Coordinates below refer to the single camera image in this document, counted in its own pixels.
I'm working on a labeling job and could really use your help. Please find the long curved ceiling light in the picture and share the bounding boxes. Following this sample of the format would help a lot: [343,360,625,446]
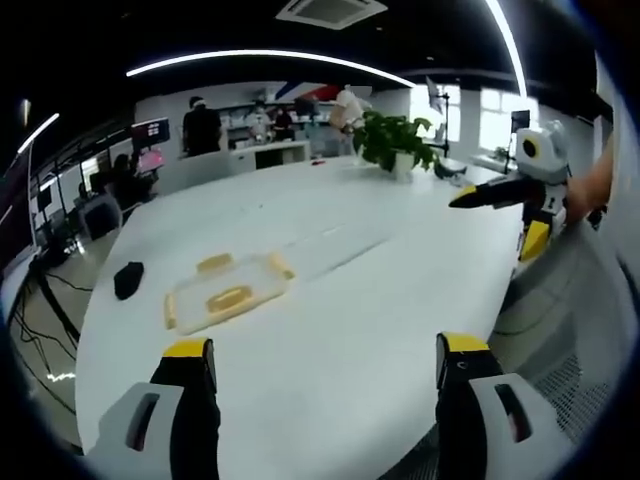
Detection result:
[125,48,417,89]
[483,0,529,97]

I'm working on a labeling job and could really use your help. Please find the white counter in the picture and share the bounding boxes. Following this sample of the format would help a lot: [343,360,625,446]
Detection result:
[175,139,312,190]

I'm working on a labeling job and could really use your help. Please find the black floor cables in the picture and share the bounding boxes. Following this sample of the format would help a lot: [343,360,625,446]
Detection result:
[0,257,84,416]

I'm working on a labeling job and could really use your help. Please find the black tripod stand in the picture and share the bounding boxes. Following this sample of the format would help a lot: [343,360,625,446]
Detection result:
[425,75,462,154]

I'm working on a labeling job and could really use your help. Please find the small black object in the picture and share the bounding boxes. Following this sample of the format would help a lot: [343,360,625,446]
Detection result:
[113,260,147,302]

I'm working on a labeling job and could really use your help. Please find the clear yellow-clasped container lid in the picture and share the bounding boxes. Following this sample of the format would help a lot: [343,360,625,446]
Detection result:
[163,251,297,335]

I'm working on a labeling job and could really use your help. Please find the green potted plant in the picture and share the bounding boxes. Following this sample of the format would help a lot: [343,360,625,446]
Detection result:
[351,110,442,184]

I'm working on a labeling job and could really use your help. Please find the ceiling air vent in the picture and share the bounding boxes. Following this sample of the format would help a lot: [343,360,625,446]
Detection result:
[274,0,389,29]

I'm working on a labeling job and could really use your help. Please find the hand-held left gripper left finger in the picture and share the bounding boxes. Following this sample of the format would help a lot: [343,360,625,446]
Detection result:
[85,337,222,480]

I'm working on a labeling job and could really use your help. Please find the dark monitor screen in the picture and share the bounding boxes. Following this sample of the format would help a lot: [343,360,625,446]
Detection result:
[130,118,172,149]

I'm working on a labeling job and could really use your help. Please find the short ceiling light strip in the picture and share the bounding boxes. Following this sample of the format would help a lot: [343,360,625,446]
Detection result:
[16,112,61,155]

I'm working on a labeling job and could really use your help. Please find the grey mesh office chair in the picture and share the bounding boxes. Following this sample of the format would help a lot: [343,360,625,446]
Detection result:
[492,217,632,454]

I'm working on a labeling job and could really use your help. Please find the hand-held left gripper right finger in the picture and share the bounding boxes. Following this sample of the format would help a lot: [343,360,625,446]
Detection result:
[433,330,577,480]

